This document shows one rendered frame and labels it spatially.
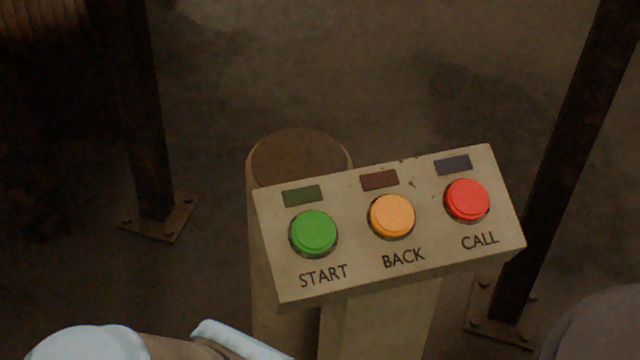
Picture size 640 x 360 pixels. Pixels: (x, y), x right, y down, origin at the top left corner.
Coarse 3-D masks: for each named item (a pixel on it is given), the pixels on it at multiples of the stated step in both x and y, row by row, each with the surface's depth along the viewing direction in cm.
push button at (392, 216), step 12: (384, 204) 71; (396, 204) 71; (408, 204) 72; (372, 216) 71; (384, 216) 71; (396, 216) 71; (408, 216) 71; (384, 228) 70; (396, 228) 70; (408, 228) 71
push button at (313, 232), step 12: (300, 216) 70; (312, 216) 70; (324, 216) 70; (300, 228) 69; (312, 228) 69; (324, 228) 69; (300, 240) 69; (312, 240) 69; (324, 240) 69; (312, 252) 69
